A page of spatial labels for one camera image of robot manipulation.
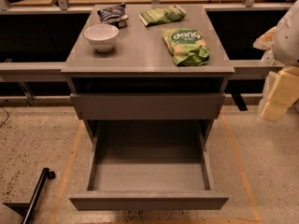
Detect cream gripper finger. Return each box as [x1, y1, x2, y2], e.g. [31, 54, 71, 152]
[260, 66, 299, 122]
[253, 26, 277, 50]

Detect green dang rice chip bag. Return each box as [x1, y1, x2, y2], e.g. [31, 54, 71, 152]
[162, 28, 209, 66]

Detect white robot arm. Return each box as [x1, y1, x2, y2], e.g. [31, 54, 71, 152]
[253, 1, 299, 122]

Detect green snack bag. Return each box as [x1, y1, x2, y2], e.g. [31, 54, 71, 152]
[139, 5, 186, 26]

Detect grey drawer cabinet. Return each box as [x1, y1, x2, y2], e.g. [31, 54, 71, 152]
[62, 5, 235, 142]

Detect dark blue snack bag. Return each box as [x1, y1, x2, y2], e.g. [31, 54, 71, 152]
[97, 3, 126, 23]

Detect closed grey top drawer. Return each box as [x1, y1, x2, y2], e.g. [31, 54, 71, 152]
[70, 93, 225, 120]

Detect open grey middle drawer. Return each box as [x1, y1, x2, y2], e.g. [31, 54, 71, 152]
[69, 120, 228, 211]

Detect clear sanitizer pump bottle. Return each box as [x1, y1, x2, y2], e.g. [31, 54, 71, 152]
[261, 49, 275, 66]

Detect small dark can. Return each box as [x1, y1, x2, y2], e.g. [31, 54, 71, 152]
[112, 15, 129, 28]

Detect white ceramic bowl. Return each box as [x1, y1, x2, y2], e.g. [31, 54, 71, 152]
[84, 24, 119, 52]

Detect black stand leg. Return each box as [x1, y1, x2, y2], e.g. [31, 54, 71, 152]
[4, 167, 56, 224]

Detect grey metal rail shelf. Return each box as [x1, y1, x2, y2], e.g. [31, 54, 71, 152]
[0, 60, 283, 82]

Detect black cable on floor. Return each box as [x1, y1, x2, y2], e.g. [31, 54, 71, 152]
[0, 105, 10, 128]

